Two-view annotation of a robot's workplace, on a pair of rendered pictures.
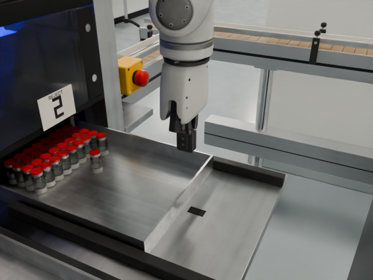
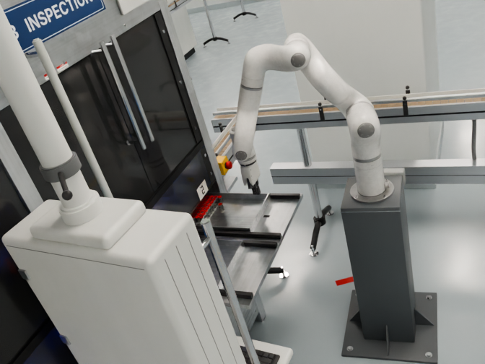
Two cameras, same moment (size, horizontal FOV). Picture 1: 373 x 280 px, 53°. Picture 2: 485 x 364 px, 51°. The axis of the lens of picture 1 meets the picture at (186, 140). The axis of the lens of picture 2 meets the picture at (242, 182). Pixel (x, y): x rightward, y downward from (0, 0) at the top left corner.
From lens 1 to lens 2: 1.61 m
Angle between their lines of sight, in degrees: 3
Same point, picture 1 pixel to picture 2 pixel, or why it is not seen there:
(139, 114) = (231, 180)
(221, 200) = (275, 210)
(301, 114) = (343, 142)
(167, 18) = (239, 157)
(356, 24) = (358, 73)
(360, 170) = not seen: hidden behind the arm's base
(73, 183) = (215, 218)
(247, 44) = (282, 117)
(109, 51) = (213, 159)
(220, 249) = (276, 225)
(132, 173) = (237, 209)
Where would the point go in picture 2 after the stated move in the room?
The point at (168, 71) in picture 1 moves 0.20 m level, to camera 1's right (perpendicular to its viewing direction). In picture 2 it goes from (242, 168) to (288, 157)
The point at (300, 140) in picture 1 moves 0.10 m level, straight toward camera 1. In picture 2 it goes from (333, 166) to (331, 175)
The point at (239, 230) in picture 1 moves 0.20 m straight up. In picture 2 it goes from (283, 218) to (273, 180)
